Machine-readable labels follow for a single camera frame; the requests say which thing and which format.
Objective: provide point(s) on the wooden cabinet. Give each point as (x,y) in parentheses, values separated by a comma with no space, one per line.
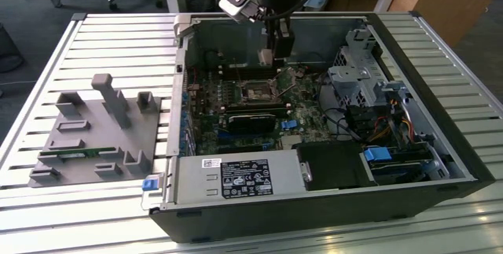
(452,0)

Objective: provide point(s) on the grey case latch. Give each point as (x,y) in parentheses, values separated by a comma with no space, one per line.
(182,25)

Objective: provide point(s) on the black open PC case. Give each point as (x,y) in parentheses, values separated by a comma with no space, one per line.
(276,224)

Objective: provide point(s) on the silver finned chipset heatsink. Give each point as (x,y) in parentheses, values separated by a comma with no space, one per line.
(293,142)

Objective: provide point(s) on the silver metal disk bay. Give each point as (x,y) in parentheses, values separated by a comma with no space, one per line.
(418,112)

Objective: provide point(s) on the CPU socket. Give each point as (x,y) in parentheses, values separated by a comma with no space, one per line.
(256,90)

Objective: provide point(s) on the green RAM stick white label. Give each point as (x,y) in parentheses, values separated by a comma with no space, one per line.
(90,151)

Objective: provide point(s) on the graphics card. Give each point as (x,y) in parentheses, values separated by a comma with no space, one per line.
(252,124)

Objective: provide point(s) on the black plastic housing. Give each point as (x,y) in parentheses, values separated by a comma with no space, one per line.
(358,121)

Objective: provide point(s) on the hard disk in blue carrier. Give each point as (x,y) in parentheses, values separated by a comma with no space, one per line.
(377,155)

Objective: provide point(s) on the blue plastic board clip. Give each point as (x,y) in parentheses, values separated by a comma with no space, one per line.
(288,125)

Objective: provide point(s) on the black plastic fan shroud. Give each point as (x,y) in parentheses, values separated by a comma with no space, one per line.
(334,162)

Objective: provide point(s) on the green motherboard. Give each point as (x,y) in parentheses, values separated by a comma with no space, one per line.
(310,109)

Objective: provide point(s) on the grey plastic parts rack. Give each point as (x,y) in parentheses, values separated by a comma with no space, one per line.
(98,136)

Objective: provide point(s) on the grey power supply unit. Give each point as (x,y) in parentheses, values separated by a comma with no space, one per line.
(197,177)

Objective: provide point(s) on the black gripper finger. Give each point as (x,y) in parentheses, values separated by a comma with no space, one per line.
(284,44)

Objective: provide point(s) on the silver square CPU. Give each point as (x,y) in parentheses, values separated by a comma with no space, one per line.
(266,58)

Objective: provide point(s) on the blue case latch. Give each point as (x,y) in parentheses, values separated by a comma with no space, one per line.
(150,185)

